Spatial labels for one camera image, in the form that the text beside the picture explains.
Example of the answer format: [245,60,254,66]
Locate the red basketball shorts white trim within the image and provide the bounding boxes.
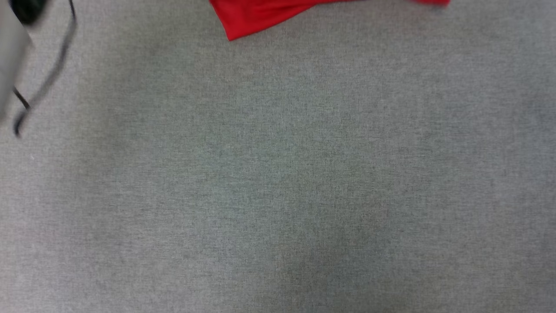
[209,0,451,41]

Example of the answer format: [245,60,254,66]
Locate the thin black cable white label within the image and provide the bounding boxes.
[12,0,78,139]

